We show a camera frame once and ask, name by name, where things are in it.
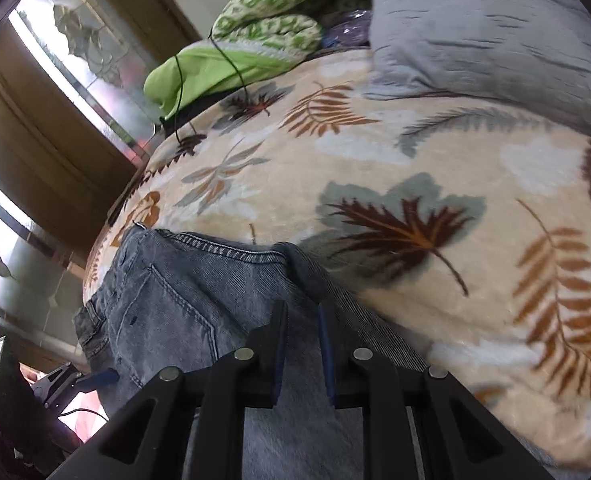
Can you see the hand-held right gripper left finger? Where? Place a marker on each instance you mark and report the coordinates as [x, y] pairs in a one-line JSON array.
[[277, 360]]

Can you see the grey denim pants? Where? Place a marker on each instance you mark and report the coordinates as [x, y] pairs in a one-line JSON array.
[[175, 300]]

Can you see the purple plastic bag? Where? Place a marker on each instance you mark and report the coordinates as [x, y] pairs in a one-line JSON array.
[[348, 30]]

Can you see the leaf print beige blanket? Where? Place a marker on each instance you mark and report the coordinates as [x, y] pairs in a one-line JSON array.
[[425, 200]]

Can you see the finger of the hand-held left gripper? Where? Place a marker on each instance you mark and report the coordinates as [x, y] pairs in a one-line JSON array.
[[65, 382]]

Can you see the green patterned white blanket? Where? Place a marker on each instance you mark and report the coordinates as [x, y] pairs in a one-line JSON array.
[[270, 5]]

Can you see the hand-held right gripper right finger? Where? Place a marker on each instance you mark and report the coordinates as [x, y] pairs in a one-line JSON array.
[[325, 355]]

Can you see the wooden door with glass panels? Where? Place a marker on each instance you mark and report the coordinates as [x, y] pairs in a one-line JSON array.
[[40, 125]]

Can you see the grey quilted pillow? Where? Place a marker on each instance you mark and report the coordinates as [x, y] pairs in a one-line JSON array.
[[490, 30]]

